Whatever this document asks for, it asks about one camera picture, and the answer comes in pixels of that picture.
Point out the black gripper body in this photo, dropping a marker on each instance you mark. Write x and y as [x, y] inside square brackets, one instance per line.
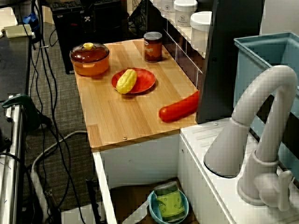
[87, 7]

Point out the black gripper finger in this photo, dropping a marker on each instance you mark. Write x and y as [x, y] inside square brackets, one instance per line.
[87, 19]

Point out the brown transparent pot lid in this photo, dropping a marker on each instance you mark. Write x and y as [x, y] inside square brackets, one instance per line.
[90, 53]

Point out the yellow toy corn cob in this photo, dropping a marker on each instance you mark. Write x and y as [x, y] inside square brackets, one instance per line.
[126, 81]

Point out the black computer tower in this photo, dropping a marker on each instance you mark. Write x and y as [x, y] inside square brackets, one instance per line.
[70, 42]

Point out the orange toy cooking pot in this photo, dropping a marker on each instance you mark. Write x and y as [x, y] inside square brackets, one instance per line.
[90, 67]

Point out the pale green paper pad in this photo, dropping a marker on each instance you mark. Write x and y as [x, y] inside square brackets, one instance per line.
[16, 30]

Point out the brown beans can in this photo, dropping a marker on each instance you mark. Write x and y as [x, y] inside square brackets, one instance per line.
[153, 50]

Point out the white jar with printed label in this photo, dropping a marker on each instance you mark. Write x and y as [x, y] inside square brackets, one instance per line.
[167, 8]
[184, 16]

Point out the red plastic plate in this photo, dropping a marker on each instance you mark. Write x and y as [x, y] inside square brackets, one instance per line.
[144, 80]

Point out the black desk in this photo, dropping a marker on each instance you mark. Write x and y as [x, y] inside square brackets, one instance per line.
[14, 70]

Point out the green clamp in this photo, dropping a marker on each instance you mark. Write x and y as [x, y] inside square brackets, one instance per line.
[25, 105]

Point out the translucent white lidded jar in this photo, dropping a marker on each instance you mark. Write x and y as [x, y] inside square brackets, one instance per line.
[201, 30]

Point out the red toy sausage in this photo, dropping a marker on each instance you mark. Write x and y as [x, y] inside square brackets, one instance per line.
[178, 108]

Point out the dark grey shelf side panel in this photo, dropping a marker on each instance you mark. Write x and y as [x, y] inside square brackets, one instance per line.
[229, 58]

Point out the white toy kitchen unit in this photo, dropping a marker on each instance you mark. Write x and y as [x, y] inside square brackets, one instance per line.
[140, 163]

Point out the blue plastic dish bin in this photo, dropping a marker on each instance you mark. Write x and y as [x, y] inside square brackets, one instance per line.
[250, 70]

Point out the black rod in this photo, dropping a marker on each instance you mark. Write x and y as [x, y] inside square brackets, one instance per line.
[92, 198]

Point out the grey toy faucet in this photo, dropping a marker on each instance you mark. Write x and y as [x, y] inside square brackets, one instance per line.
[264, 93]

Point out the white plastic utensil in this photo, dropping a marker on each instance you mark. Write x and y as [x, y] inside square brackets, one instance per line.
[136, 212]

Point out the green toy can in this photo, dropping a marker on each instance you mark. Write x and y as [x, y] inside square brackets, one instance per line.
[169, 203]

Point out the light blue plastic bowl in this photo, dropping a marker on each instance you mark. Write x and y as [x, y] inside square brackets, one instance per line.
[184, 207]

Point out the aluminium frame rail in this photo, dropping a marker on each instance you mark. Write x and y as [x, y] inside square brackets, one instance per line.
[14, 163]

